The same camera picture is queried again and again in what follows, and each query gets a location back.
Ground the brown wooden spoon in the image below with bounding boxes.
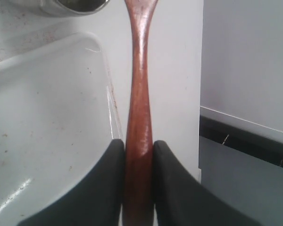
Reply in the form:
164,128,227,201
122,0,157,226

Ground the small steel cup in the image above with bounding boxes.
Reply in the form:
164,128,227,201
39,0,109,17

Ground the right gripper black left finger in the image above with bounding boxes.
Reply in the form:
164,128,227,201
19,139,125,226

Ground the white plastic tray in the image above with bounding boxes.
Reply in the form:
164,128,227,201
0,33,122,226

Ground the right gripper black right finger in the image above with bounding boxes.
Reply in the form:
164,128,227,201
153,140,260,226

